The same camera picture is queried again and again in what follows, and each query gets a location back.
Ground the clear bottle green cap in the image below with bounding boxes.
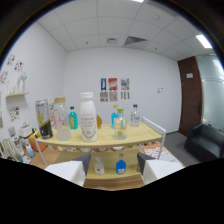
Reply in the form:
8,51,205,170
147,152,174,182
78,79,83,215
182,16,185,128
114,108,128,141

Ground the orange patterned paper mat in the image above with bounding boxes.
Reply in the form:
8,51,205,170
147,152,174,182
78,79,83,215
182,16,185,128
142,143,171,160

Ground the clear bottle red label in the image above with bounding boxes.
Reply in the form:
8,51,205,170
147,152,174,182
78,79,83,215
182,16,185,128
93,156,106,176

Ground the blue liquor bottle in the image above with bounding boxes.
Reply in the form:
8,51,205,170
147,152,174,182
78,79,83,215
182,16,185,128
115,153,127,175

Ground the pale blue small bottle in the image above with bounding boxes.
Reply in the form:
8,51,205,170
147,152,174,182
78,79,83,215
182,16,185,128
25,142,36,158

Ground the orange basket with fruit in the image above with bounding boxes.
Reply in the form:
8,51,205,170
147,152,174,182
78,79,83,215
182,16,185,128
28,131,48,153

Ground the glass jar cork lid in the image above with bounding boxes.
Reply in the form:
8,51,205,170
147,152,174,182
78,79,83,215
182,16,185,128
53,96,72,142

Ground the teal liquid bottle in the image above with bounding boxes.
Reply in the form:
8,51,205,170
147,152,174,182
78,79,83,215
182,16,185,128
68,106,79,131

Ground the large white milk bottle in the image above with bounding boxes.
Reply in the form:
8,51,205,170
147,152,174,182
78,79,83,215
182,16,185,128
78,91,99,143

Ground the black armchair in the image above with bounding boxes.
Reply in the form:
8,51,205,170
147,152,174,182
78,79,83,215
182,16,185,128
184,123,224,163

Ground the small orange bottle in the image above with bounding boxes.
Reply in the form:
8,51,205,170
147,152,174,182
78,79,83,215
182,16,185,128
96,114,103,130

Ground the tall black yellow can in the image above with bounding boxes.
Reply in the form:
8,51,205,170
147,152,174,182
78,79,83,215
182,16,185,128
35,98,54,140

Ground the white boxy appliance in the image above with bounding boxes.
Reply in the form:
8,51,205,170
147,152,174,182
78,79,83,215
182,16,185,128
18,122,33,138

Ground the small light blue bottle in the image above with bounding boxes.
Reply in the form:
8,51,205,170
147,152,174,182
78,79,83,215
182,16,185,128
110,104,120,129

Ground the brown door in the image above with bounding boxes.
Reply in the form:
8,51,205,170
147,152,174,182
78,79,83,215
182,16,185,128
177,55,203,137

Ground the white vase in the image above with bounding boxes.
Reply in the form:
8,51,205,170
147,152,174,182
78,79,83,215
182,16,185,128
16,71,28,94

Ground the white frame wooden shelf rack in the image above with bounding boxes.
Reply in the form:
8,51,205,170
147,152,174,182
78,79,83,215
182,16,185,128
31,116,167,188

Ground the blue wall poster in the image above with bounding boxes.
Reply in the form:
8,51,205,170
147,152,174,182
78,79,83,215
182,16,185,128
100,78,108,92

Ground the multicolour wall poster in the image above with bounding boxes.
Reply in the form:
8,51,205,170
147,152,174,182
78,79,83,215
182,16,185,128
120,78,131,91

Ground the wooden wall shelf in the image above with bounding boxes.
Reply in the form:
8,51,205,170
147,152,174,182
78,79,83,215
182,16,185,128
5,91,30,99

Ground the red wall poster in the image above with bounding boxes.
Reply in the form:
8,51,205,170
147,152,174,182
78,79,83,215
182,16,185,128
108,77,118,91

